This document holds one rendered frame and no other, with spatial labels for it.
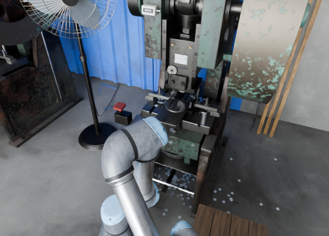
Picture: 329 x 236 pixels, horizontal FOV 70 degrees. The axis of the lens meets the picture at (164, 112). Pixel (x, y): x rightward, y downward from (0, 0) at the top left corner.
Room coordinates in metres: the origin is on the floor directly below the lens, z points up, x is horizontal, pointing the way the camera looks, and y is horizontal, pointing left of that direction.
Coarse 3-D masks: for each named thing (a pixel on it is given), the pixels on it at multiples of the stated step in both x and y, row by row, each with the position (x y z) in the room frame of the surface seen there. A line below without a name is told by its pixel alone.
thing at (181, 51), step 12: (180, 36) 1.24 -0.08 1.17; (192, 36) 1.24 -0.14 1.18; (180, 48) 1.20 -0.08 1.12; (192, 48) 1.17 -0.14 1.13; (168, 60) 1.22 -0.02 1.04; (180, 60) 1.19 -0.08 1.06; (192, 60) 1.17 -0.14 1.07; (168, 72) 1.22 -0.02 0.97; (180, 72) 1.19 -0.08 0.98; (168, 84) 1.22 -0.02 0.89; (180, 84) 1.15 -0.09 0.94; (192, 84) 1.18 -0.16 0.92
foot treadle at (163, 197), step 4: (172, 172) 1.17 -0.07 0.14; (172, 176) 1.14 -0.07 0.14; (168, 180) 1.10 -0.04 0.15; (164, 188) 1.03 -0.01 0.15; (160, 192) 0.98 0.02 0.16; (164, 192) 0.99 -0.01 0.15; (160, 196) 0.95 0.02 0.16; (164, 196) 0.95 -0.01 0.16; (168, 196) 0.95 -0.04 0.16; (160, 200) 0.92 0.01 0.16; (164, 200) 0.92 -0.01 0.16; (156, 204) 0.89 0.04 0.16; (160, 204) 0.89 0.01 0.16; (164, 204) 0.89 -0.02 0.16; (160, 208) 0.86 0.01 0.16
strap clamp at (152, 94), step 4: (160, 88) 1.32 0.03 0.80; (152, 92) 1.35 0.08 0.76; (156, 92) 1.35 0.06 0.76; (160, 92) 1.32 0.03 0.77; (148, 96) 1.33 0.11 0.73; (152, 96) 1.33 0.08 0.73; (156, 96) 1.32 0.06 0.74; (160, 96) 1.31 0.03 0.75; (164, 96) 1.30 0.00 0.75; (168, 96) 1.30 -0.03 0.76; (152, 100) 1.32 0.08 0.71
